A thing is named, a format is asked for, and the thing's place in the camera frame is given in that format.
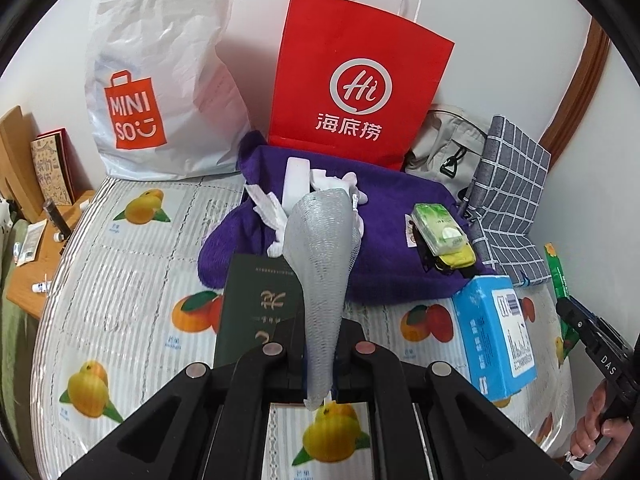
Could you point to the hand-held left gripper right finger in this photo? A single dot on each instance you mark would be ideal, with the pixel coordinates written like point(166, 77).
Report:
point(350, 357)

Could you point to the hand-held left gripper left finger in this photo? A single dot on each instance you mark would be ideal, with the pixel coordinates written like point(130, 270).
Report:
point(287, 342)

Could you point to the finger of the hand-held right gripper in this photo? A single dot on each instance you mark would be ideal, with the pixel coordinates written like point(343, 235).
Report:
point(590, 330)

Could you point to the green printed packet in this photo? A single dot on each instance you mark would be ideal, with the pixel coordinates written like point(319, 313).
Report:
point(557, 275)

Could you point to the grey mesh net sleeve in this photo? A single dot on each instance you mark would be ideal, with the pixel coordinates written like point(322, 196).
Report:
point(320, 270)

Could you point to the white tissue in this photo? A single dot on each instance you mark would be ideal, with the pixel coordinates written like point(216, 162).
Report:
point(330, 180)
point(265, 210)

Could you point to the yellow mesh pouch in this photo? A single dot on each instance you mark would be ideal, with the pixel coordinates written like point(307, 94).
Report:
point(457, 260)

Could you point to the green tissue packet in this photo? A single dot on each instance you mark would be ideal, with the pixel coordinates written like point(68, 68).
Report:
point(435, 222)

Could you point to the white foam block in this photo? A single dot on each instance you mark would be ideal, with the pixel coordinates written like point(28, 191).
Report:
point(296, 180)

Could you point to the person's right hand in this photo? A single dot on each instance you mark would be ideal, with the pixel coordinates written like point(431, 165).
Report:
point(592, 425)

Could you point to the dark green tea box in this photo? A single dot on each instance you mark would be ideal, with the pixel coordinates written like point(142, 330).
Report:
point(255, 305)

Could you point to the blue tissue pack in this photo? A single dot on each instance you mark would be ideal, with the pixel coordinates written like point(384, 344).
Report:
point(492, 340)

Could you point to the purple towel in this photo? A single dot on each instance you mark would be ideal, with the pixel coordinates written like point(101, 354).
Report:
point(390, 260)

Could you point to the fruit print tablecloth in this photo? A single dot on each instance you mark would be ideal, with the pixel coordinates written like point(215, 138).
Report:
point(140, 270)

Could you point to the grey plaid cushion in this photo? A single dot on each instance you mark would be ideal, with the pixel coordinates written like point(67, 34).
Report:
point(510, 185)

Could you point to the beige backpack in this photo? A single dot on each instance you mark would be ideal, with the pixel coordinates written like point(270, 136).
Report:
point(440, 145)

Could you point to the wooden bedside shelf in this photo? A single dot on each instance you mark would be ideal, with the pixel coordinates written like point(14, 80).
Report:
point(45, 270)

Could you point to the small white tube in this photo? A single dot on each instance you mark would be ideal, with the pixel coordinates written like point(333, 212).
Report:
point(40, 286)

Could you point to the black cylinder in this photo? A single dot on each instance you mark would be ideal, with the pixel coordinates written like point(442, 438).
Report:
point(56, 220)

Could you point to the green bedsheet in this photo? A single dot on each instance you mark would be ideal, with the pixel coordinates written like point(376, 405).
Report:
point(15, 360)

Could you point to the white sachet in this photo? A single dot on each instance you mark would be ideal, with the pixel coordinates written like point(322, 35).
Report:
point(32, 242)

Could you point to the patterned book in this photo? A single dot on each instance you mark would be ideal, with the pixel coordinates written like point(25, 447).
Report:
point(52, 170)

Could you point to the red paper bag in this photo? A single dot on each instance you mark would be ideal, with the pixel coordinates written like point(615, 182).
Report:
point(360, 60)

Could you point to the white plastic shopping bag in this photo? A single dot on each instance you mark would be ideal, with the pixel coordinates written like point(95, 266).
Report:
point(165, 50)

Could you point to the wooden headboard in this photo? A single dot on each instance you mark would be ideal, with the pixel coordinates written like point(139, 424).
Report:
point(17, 160)

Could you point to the wooden door frame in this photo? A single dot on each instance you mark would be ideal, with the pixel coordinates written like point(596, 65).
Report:
point(580, 90)

